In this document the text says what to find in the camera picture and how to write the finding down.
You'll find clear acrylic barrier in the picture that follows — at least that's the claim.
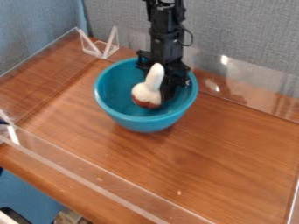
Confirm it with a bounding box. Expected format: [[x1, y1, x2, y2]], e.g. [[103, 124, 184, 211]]
[[0, 27, 97, 87], [0, 109, 213, 224], [127, 31, 299, 123]]

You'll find clear acrylic back barrier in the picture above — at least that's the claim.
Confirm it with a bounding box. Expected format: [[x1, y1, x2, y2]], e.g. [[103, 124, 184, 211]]
[[127, 31, 299, 123]]

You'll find black cable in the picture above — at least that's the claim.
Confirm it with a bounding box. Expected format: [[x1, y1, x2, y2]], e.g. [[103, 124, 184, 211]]
[[176, 24, 195, 47]]

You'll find blue bowl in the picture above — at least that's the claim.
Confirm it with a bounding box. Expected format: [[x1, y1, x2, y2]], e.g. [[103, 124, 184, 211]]
[[93, 58, 199, 133]]

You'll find clear acrylic corner bracket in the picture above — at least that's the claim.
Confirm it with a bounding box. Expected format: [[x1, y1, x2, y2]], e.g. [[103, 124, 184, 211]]
[[77, 26, 120, 60]]

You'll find clear acrylic left barrier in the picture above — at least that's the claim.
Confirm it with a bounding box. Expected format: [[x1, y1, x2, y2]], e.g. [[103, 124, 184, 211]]
[[0, 27, 97, 87]]

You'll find plush mushroom toy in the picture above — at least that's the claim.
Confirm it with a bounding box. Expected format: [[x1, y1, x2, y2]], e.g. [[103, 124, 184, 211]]
[[131, 63, 164, 109]]

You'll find clear acrylic front barrier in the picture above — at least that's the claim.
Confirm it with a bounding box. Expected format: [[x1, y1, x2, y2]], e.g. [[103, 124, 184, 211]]
[[0, 109, 213, 224]]

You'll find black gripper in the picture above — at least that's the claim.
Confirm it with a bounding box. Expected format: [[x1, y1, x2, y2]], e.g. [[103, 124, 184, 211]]
[[136, 0, 191, 102]]

